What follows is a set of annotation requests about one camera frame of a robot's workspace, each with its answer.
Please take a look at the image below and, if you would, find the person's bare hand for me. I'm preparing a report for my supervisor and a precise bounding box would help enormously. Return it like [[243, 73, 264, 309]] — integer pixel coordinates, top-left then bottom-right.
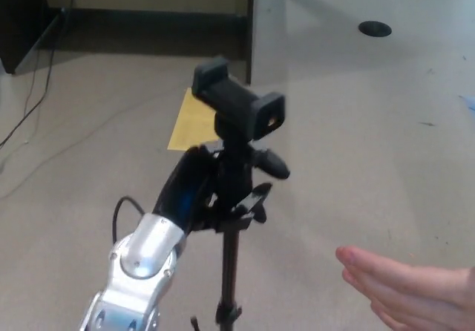
[[335, 245, 475, 331]]

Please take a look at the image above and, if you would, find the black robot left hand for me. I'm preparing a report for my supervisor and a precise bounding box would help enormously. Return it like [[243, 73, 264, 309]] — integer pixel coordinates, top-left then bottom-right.
[[151, 143, 291, 236]]

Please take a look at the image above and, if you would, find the black tripod with phone holder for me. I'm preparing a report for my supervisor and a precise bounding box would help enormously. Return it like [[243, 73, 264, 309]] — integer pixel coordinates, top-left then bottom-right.
[[190, 56, 287, 331]]

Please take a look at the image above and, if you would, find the yellow paper sheet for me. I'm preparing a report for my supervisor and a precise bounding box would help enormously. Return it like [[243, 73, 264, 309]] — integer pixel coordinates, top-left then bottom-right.
[[166, 88, 220, 152]]

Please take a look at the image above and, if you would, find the round black floor grommet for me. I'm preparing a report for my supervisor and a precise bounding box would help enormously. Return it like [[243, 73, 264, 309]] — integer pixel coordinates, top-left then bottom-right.
[[357, 21, 393, 38]]

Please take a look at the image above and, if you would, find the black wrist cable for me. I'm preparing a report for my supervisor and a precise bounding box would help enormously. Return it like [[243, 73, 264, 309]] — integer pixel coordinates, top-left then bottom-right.
[[112, 196, 157, 243]]

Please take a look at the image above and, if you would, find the thin grey cable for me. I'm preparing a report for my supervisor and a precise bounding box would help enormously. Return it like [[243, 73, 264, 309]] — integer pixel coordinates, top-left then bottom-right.
[[0, 92, 185, 200]]

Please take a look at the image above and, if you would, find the thick black cable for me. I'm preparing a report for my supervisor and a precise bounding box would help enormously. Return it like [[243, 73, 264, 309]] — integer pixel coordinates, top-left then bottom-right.
[[0, 0, 77, 148]]

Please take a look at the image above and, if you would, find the thin black cable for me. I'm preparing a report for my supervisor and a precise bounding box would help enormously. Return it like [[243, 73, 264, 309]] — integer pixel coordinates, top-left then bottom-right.
[[20, 47, 41, 119]]

